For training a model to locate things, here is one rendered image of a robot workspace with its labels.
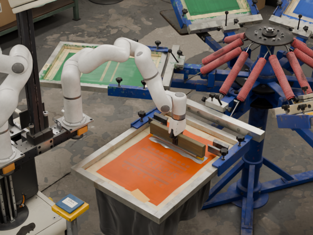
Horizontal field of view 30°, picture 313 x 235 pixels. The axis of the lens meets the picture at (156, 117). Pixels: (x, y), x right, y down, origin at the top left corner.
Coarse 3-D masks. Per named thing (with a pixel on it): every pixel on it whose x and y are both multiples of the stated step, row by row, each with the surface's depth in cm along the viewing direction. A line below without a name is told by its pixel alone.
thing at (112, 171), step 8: (192, 136) 330; (136, 144) 323; (144, 144) 323; (152, 144) 323; (160, 144) 324; (128, 152) 317; (168, 152) 317; (112, 160) 311; (120, 160) 311; (104, 168) 305; (112, 168) 305; (120, 168) 305; (104, 176) 299; (112, 176) 300; (120, 176) 300; (128, 176) 300; (136, 176) 300; (120, 184) 294; (128, 184) 294
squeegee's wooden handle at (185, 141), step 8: (152, 128) 324; (160, 128) 320; (168, 128) 318; (160, 136) 323; (168, 136) 319; (184, 136) 313; (184, 144) 313; (192, 144) 309; (200, 144) 307; (200, 152) 308
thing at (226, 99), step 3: (225, 96) 351; (222, 99) 348; (225, 99) 348; (228, 99) 348; (231, 99) 348; (225, 102) 345; (228, 102) 345; (231, 102) 347; (231, 105) 349; (219, 111) 339
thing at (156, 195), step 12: (204, 144) 324; (180, 156) 315; (204, 156) 315; (192, 168) 306; (144, 180) 297; (180, 180) 298; (144, 192) 290; (156, 192) 290; (168, 192) 290; (156, 204) 282
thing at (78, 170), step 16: (144, 128) 335; (208, 128) 331; (112, 144) 317; (96, 160) 309; (80, 176) 297; (96, 176) 294; (208, 176) 295; (112, 192) 284; (192, 192) 287; (144, 208) 275; (176, 208) 279
